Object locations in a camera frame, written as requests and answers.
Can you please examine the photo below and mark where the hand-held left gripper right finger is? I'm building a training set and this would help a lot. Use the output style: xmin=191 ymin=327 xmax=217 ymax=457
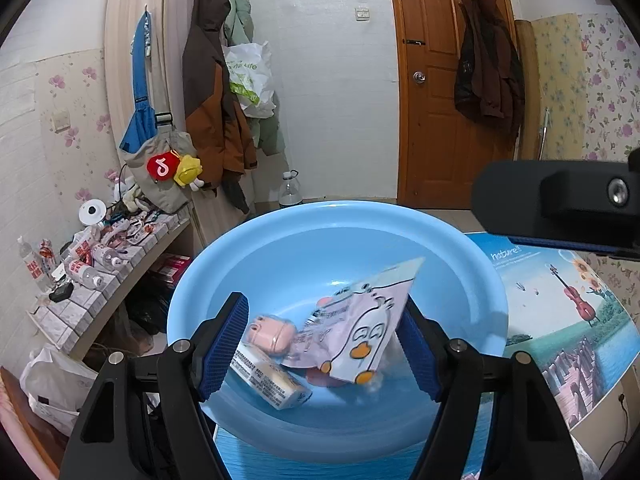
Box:
xmin=395 ymin=297 xmax=586 ymax=480

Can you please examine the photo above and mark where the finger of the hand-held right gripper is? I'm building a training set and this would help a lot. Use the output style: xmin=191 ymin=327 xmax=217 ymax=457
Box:
xmin=471 ymin=160 xmax=640 ymax=261

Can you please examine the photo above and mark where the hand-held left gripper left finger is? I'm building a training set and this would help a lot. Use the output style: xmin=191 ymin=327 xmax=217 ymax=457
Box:
xmin=59 ymin=291 xmax=250 ymax=480

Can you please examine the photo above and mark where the pink earphone case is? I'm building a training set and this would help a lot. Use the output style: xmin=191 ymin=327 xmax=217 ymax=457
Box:
xmin=248 ymin=314 xmax=301 ymax=356

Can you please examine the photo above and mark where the yellow white tissue pack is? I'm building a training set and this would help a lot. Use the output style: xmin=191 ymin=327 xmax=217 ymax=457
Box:
xmin=229 ymin=340 xmax=313 ymax=411

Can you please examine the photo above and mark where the duck print pink packet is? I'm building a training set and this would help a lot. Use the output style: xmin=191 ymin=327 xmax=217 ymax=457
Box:
xmin=285 ymin=257 xmax=426 ymax=386

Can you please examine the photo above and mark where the light blue plastic basin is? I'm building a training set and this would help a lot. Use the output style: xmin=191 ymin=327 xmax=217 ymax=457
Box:
xmin=166 ymin=201 xmax=510 ymax=450

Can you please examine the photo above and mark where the grey shoulder bag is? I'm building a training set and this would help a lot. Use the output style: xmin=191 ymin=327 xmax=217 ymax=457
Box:
xmin=124 ymin=112 xmax=196 ymax=214

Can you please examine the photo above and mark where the landscape print desktop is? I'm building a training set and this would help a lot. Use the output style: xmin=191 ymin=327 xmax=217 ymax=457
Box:
xmin=212 ymin=232 xmax=633 ymax=480

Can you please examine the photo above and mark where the black plastic bag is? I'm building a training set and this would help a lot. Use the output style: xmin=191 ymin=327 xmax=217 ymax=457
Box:
xmin=127 ymin=285 xmax=171 ymax=336

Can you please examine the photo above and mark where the pink box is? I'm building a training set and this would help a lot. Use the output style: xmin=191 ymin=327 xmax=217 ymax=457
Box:
xmin=150 ymin=254 xmax=193 ymax=286

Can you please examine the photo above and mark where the brown wooden door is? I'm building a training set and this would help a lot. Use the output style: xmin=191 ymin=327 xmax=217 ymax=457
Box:
xmin=386 ymin=0 xmax=521 ymax=208

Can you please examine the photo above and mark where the dark brown hanging jacket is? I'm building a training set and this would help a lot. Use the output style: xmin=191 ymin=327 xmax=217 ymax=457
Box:
xmin=454 ymin=0 xmax=525 ymax=141

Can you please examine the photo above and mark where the beige leaning board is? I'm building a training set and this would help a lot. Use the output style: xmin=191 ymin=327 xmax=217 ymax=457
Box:
xmin=515 ymin=19 xmax=548 ymax=161

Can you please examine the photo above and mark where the small clear lying bottle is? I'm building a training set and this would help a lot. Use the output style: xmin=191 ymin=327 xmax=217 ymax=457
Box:
xmin=67 ymin=257 xmax=106 ymax=288
xmin=92 ymin=242 xmax=123 ymax=268

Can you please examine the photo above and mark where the white tiled ledge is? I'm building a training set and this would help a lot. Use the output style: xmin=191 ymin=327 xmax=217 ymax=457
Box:
xmin=25 ymin=207 xmax=196 ymax=361

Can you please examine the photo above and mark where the large clear water bottle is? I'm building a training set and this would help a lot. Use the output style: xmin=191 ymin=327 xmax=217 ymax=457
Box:
xmin=278 ymin=170 xmax=303 ymax=209

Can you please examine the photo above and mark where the white plush toy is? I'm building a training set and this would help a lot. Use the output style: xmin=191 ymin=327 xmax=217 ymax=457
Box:
xmin=115 ymin=177 xmax=148 ymax=213

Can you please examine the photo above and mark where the white plastic sack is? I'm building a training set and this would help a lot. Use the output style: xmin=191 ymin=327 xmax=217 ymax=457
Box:
xmin=19 ymin=344 xmax=101 ymax=438

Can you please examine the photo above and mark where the yellow plush charm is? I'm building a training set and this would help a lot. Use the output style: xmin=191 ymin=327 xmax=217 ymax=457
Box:
xmin=174 ymin=154 xmax=205 ymax=192

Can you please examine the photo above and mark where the red plush charm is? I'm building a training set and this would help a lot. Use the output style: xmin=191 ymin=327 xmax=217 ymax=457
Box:
xmin=146 ymin=149 xmax=180 ymax=183

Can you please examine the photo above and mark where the clear red label spray bottle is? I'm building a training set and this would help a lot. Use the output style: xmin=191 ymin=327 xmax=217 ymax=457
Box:
xmin=17 ymin=236 xmax=45 ymax=292

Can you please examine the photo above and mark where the brown orange hanging jacket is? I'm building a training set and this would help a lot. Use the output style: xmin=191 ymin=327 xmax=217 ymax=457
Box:
xmin=181 ymin=0 xmax=258 ymax=213

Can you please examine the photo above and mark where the blue hanging bag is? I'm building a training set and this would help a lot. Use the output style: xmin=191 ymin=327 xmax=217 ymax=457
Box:
xmin=119 ymin=7 xmax=173 ymax=153

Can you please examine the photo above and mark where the white green plastic bag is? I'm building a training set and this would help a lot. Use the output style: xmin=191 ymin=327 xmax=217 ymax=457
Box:
xmin=222 ymin=41 xmax=277 ymax=120

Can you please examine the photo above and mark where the pale green hanging coat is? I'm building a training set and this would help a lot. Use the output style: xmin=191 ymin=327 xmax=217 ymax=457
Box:
xmin=222 ymin=0 xmax=286 ymax=157

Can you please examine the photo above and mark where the light wood wardrobe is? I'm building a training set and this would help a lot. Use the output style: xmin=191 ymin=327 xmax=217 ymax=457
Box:
xmin=103 ymin=0 xmax=256 ymax=246

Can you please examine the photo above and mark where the white round camera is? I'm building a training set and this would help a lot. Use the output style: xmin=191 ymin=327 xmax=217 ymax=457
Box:
xmin=78 ymin=200 xmax=106 ymax=226

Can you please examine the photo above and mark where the black cable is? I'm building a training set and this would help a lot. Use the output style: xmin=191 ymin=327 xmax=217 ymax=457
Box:
xmin=597 ymin=392 xmax=630 ymax=468

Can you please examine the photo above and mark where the reddish wooden frame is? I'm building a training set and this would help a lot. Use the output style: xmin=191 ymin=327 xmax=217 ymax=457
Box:
xmin=0 ymin=365 xmax=56 ymax=480

